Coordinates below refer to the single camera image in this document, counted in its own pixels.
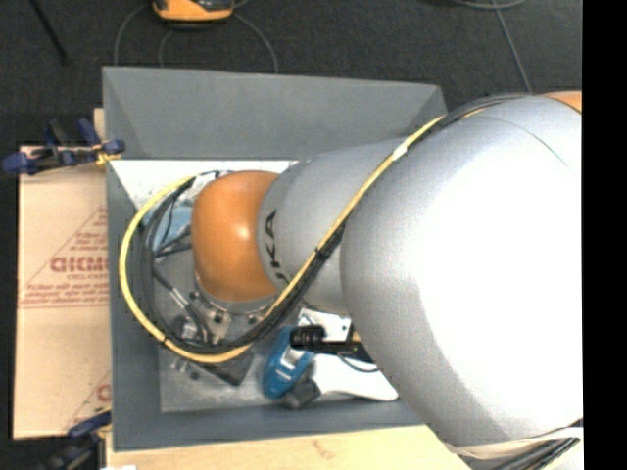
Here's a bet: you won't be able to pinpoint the brown cardboard board red print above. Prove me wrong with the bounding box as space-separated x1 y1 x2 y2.
11 144 114 441

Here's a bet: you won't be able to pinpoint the grey metal bin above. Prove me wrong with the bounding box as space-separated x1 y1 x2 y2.
101 65 450 452

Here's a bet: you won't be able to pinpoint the black cylinder on white bracket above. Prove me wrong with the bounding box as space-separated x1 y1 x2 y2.
288 310 364 357

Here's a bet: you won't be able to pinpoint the blue and white spray bottle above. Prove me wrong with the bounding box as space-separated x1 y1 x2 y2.
262 327 401 410

